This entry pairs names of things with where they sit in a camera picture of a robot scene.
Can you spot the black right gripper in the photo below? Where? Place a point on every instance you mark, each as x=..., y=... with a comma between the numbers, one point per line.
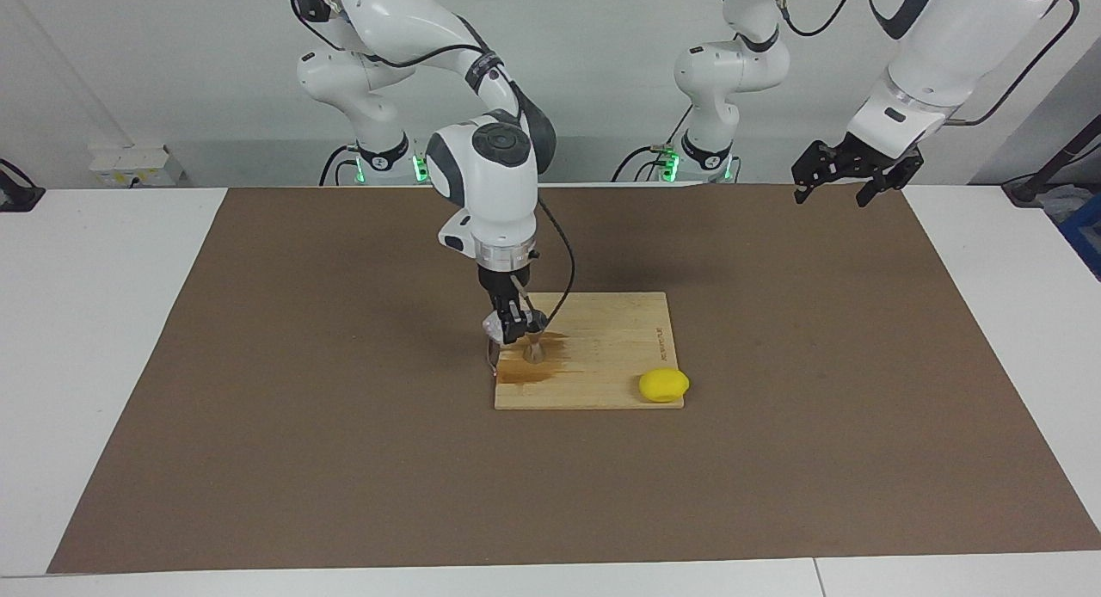
x=505, y=286

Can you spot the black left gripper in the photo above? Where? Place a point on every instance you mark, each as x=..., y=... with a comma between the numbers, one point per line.
x=873, y=156

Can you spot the small clear glass cup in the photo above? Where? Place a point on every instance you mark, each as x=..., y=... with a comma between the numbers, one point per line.
x=491, y=328

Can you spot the steel double jigger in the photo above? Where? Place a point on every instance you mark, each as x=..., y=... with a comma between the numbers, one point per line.
x=534, y=352

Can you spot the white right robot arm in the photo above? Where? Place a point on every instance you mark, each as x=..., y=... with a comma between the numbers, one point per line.
x=490, y=201

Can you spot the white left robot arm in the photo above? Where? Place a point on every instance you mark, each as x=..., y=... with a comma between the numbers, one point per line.
x=955, y=29

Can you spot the wooden cutting board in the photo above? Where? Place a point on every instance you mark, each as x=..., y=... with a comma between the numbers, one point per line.
x=602, y=365

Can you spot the yellow lemon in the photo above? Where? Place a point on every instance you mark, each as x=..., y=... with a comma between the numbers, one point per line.
x=663, y=385

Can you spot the brown table mat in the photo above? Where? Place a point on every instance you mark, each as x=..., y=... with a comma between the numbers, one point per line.
x=550, y=494

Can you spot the black stand pole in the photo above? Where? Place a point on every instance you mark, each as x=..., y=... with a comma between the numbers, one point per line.
x=1054, y=163

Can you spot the blue crate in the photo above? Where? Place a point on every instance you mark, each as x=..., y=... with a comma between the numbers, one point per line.
x=1085, y=236

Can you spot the black clamp object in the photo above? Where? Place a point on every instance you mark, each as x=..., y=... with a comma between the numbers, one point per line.
x=17, y=193

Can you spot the white wall power strip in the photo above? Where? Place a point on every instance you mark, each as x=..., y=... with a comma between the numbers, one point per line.
x=129, y=163

